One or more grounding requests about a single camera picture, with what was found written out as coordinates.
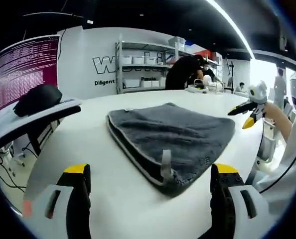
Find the grey plush towel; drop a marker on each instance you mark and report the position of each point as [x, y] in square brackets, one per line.
[175, 134]

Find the person's left hand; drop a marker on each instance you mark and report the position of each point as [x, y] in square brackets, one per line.
[27, 208]

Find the black tripod stand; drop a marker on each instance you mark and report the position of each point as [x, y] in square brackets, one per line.
[232, 74]

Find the stack of white plates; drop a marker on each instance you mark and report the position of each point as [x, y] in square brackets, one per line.
[207, 81]

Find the person's white shirt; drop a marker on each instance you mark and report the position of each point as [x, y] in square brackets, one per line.
[287, 191]

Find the ceiling light strip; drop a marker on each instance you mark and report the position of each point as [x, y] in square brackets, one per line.
[235, 27]

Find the white monitor desk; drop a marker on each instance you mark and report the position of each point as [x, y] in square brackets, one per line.
[3, 124]

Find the black soft bag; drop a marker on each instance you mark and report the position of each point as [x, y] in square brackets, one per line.
[38, 99]

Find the rows of white storage boxes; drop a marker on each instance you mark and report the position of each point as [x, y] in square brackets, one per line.
[138, 59]

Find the grey metal shelf rack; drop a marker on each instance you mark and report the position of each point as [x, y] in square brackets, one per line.
[118, 69]

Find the computer monitor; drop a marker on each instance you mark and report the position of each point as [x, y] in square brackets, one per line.
[26, 67]

